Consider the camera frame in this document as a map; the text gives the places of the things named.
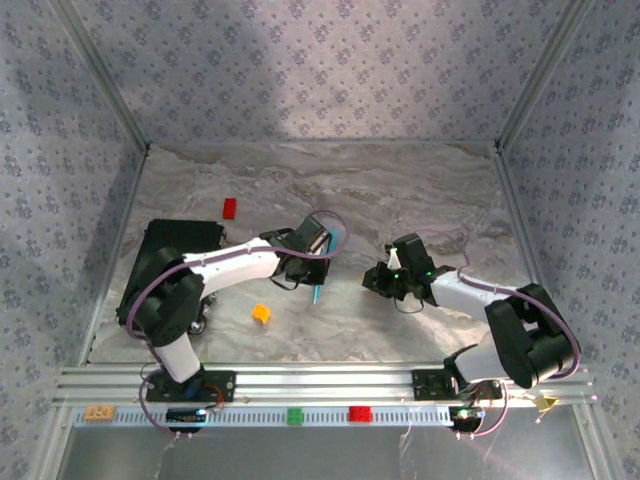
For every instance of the flat orange toy brick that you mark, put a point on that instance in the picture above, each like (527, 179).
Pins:
(99, 412)

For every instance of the black flat case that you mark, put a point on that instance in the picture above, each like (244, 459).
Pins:
(165, 235)

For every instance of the orange-yellow toy brick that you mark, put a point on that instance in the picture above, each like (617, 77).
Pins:
(260, 314)

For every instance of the aluminium table side rail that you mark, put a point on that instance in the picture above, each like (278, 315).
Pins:
(522, 225)
(116, 255)

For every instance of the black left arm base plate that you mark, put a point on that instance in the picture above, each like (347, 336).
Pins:
(222, 385)

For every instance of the wide red toy brick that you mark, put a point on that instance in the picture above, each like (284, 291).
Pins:
(360, 414)

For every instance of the light blue paper sheet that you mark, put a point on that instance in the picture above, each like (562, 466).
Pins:
(317, 295)

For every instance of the green toy brick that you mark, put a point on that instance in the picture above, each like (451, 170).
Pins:
(295, 416)

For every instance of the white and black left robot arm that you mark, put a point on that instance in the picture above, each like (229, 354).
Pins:
(235, 265)

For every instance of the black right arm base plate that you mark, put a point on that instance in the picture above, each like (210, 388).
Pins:
(425, 385)

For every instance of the yellow tape piece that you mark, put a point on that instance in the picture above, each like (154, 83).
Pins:
(545, 402)

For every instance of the aluminium corner post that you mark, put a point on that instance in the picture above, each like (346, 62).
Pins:
(95, 70)
(545, 70)

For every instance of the aluminium mounting rail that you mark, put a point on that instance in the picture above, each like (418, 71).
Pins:
(325, 385)

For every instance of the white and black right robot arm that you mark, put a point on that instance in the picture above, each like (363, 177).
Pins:
(460, 292)

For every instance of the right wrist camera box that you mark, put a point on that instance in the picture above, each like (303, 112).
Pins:
(394, 260)

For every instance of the small red toy brick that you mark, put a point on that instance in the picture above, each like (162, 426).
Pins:
(230, 208)

